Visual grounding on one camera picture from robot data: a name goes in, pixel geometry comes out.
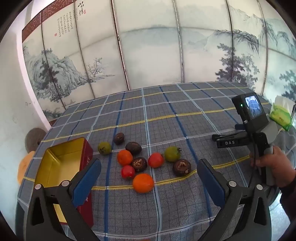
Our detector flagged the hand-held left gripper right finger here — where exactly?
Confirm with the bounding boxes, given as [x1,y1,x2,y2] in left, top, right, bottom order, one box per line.
[196,159,272,241]

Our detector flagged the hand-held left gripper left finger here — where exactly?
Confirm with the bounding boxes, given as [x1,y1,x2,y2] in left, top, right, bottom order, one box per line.
[26,158,102,241]

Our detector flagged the rough-topped brown water chestnut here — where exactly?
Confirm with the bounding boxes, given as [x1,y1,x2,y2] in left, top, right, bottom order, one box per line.
[132,157,148,172]
[172,159,191,177]

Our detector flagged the red and gold tin box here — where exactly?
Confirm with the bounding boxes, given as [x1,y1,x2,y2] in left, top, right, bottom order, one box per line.
[33,137,94,229]

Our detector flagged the small round green tomato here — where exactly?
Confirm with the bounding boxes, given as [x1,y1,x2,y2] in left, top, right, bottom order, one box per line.
[97,142,112,155]

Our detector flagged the small red tomato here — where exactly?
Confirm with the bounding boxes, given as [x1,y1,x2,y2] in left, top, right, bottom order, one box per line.
[121,165,136,179]

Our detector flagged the small orange tangerine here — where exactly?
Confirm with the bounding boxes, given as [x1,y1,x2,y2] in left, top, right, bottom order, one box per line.
[117,150,133,166]

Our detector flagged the large orange tangerine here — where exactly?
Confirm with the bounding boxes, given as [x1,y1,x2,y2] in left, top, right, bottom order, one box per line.
[132,173,154,194]

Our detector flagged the smooth dark water chestnut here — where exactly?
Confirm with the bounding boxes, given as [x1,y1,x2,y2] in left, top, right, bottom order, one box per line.
[125,141,142,155]

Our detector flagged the large red tomato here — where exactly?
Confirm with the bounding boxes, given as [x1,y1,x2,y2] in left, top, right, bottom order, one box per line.
[148,153,165,169]

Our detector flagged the person's right forearm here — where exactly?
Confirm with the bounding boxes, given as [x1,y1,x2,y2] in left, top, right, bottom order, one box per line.
[279,171,296,224]

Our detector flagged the person's right hand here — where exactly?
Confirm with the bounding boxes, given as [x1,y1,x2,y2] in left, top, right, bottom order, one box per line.
[249,148,296,189]

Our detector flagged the green tissue pack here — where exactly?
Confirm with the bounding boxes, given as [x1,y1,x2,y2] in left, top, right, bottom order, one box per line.
[269,95,295,132]

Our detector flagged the blue grey plaid tablecloth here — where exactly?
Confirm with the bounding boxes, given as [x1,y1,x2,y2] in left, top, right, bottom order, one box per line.
[15,82,296,241]

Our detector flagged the green tomato with stem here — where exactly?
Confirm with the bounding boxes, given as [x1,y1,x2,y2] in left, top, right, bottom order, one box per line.
[164,146,182,162]

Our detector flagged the small brown water chestnut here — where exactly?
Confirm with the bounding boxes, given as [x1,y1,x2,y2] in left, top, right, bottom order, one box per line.
[113,133,125,145]

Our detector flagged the round orange object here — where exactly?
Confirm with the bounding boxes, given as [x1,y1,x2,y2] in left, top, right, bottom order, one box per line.
[17,151,36,184]

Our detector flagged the round grey disc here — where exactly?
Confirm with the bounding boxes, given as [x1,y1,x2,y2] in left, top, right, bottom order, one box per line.
[25,127,48,154]

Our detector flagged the landscape painted folding screen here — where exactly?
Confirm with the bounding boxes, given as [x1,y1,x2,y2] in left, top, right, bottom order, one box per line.
[22,0,296,121]

